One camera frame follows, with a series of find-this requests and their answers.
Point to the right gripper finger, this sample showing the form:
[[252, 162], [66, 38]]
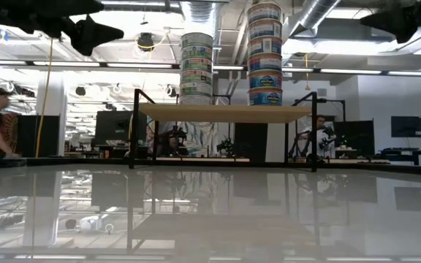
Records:
[[400, 23]]

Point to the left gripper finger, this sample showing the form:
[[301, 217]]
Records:
[[90, 34], [84, 6]]

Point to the background black robot arm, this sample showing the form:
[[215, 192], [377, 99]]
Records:
[[226, 146], [174, 140]]

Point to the black ceiling dome device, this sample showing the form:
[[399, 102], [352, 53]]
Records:
[[145, 42]]

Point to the round black ceiling speaker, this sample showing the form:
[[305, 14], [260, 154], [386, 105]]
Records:
[[80, 91]]

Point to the long ceiling light strip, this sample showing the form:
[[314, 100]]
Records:
[[141, 65]]

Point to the black background monitor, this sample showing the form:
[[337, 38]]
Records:
[[353, 135], [115, 126]]

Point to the black partition panel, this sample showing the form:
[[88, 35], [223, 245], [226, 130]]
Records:
[[31, 131]]

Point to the patterned orange tapestry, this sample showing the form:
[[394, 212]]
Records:
[[11, 128]]

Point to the black background screen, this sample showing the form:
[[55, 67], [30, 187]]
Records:
[[250, 139]]

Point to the large silver ceiling duct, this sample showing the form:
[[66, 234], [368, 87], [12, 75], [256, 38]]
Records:
[[316, 14]]

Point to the black workstation frame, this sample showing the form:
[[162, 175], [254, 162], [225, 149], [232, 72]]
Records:
[[333, 100], [223, 96]]

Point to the wall mounted black monitor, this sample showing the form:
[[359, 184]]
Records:
[[408, 126]]

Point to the square wall vent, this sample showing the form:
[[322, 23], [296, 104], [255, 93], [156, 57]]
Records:
[[321, 92]]

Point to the wooden shelf black frame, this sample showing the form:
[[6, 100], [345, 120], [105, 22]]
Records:
[[225, 113]]

